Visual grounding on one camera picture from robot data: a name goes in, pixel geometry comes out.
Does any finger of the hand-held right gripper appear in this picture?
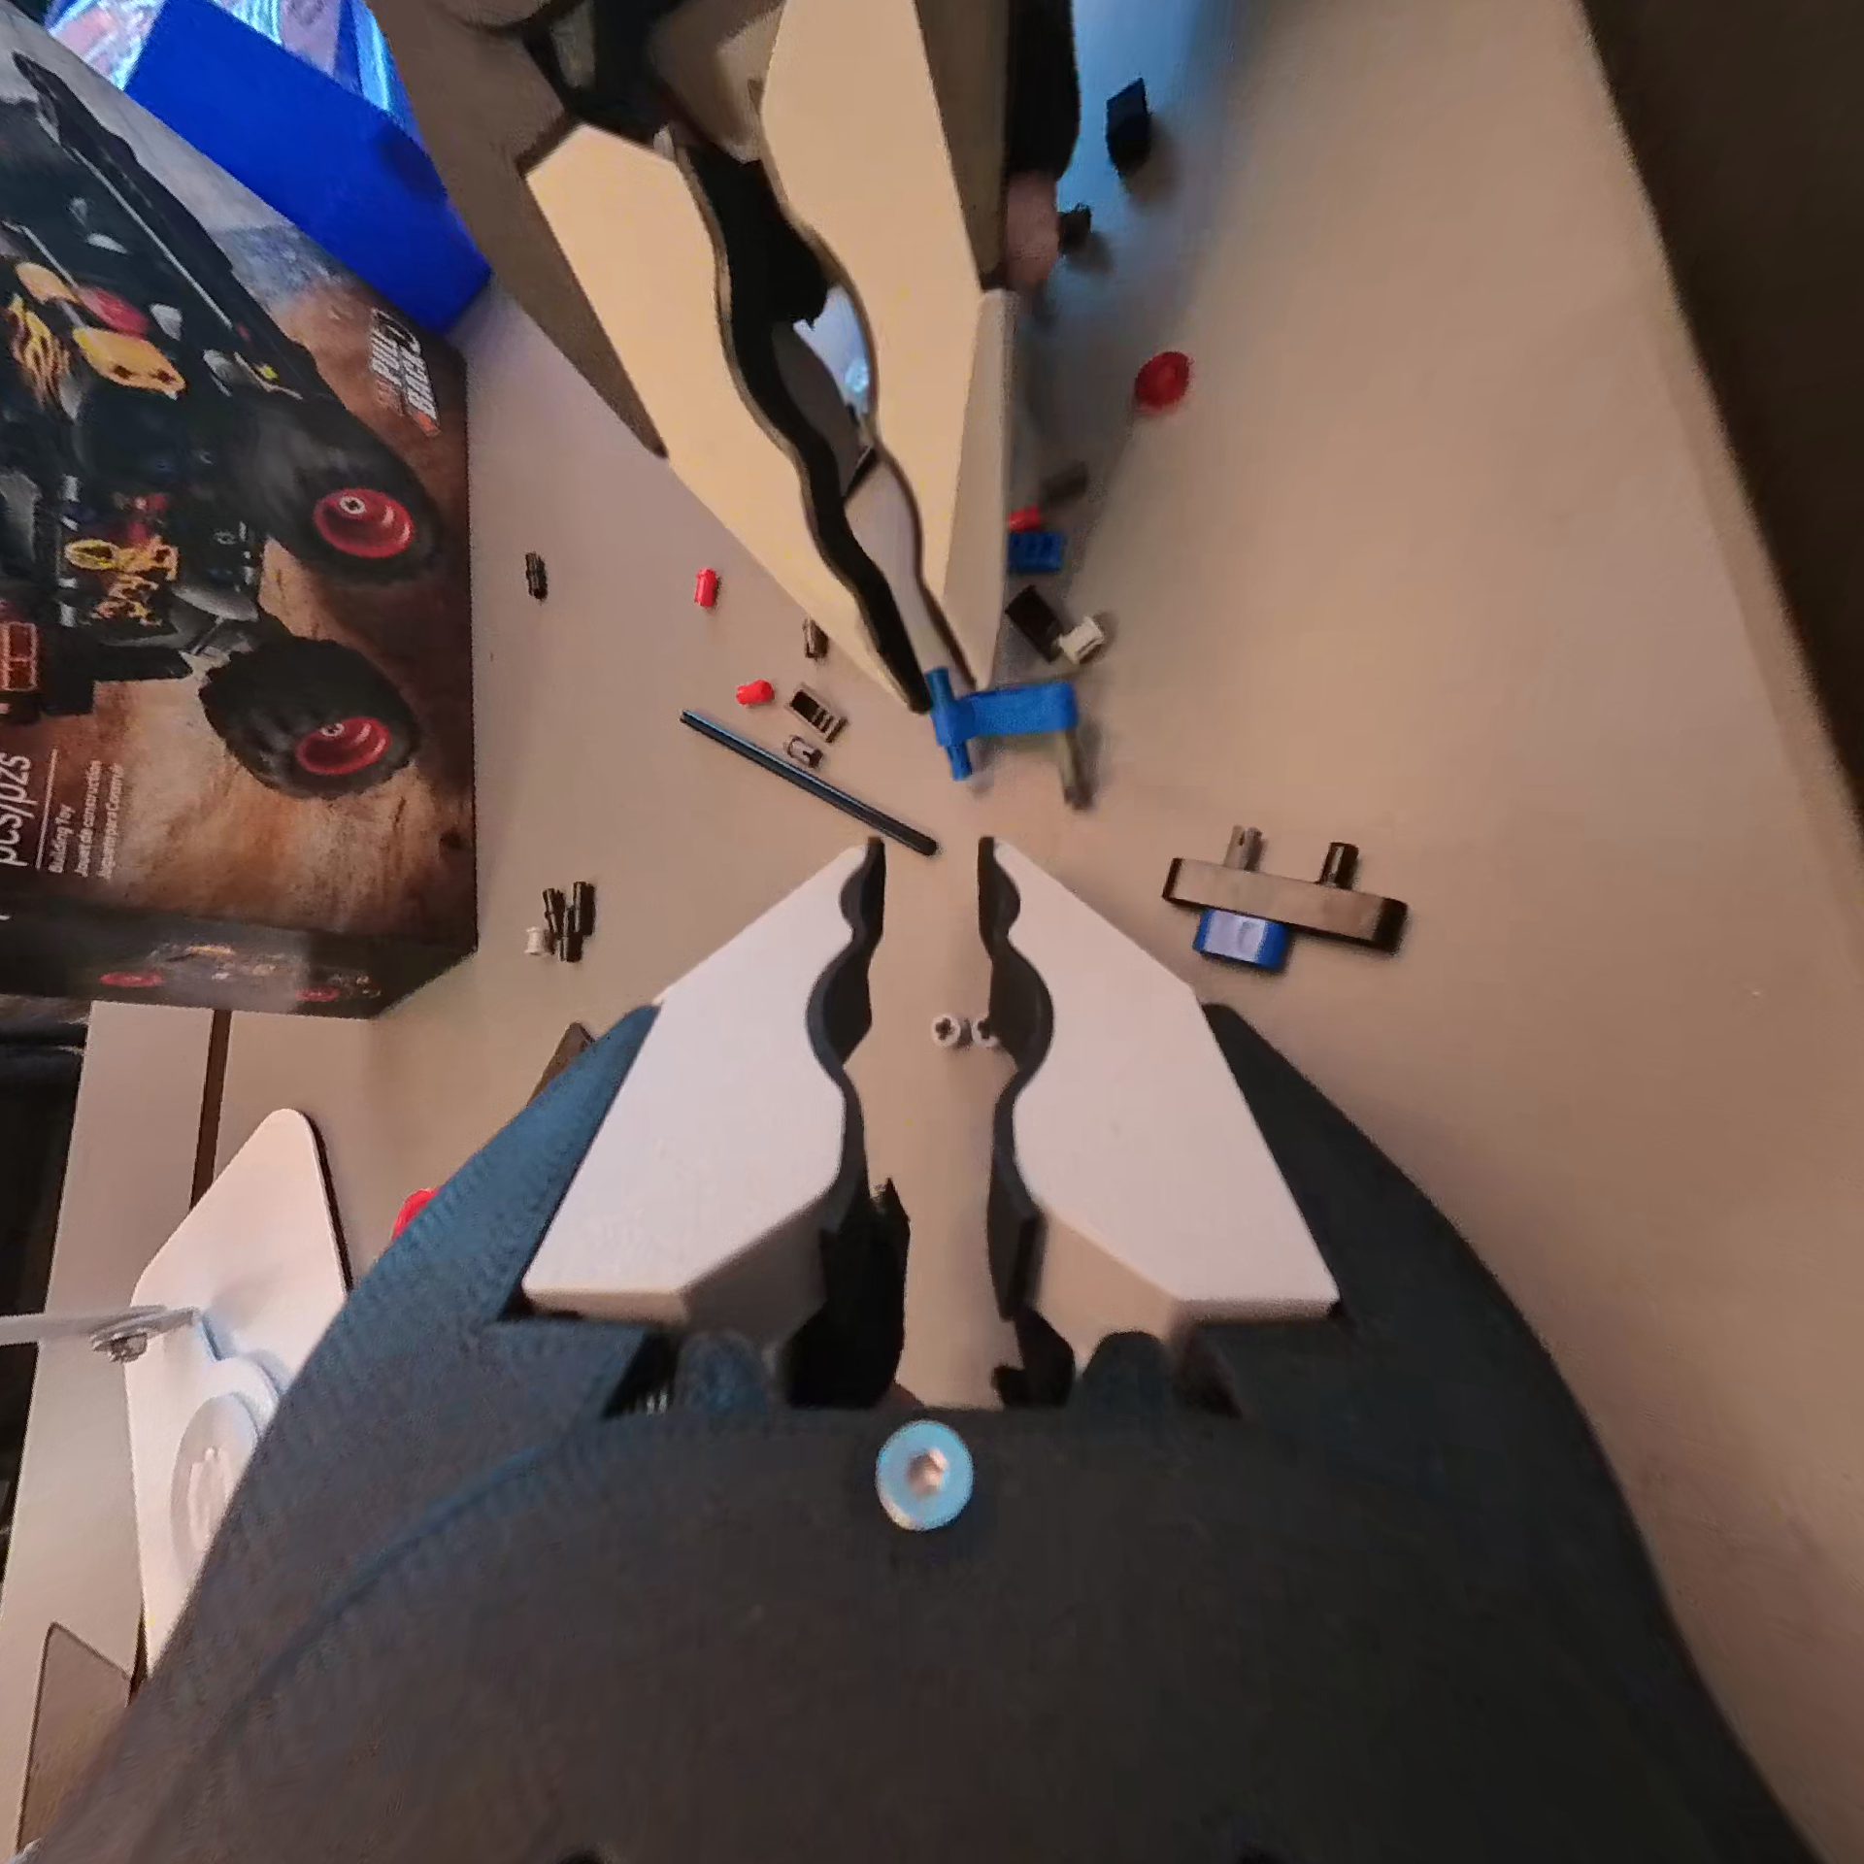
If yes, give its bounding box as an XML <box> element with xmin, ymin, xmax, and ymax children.
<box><xmin>524</xmin><ymin>123</ymin><xmax>934</xmax><ymax>715</ymax></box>
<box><xmin>757</xmin><ymin>0</ymin><xmax>1021</xmax><ymax>685</ymax></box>

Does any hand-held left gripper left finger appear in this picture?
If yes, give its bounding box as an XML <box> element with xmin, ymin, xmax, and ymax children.
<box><xmin>519</xmin><ymin>837</ymin><xmax>913</xmax><ymax>1406</ymax></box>

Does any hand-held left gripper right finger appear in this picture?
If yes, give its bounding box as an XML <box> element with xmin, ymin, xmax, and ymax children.
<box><xmin>973</xmin><ymin>834</ymin><xmax>1344</xmax><ymax>1406</ymax></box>

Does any dark grey holed beam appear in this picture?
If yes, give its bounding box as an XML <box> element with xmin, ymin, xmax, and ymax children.
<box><xmin>1163</xmin><ymin>852</ymin><xmax>1410</xmax><ymax>955</ymax></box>

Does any blue angled holed beam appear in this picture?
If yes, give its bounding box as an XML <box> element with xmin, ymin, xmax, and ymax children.
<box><xmin>931</xmin><ymin>667</ymin><xmax>1083</xmax><ymax>782</ymax></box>

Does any grey desk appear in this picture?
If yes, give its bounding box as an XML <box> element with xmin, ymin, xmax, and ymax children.
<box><xmin>0</xmin><ymin>0</ymin><xmax>1864</xmax><ymax>1864</ymax></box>

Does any person's right hand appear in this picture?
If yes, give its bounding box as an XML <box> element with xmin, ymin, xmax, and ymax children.
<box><xmin>1001</xmin><ymin>171</ymin><xmax>1066</xmax><ymax>304</ymax></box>

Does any blue storage bin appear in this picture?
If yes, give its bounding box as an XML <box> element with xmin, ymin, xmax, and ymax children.
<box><xmin>125</xmin><ymin>0</ymin><xmax>493</xmax><ymax>334</ymax></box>

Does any long black axle rod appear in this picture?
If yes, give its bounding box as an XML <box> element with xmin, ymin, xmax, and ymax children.
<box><xmin>680</xmin><ymin>708</ymin><xmax>942</xmax><ymax>858</ymax></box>

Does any toy truck set box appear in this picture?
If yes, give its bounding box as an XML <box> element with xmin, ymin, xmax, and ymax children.
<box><xmin>0</xmin><ymin>14</ymin><xmax>479</xmax><ymax>1019</ymax></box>

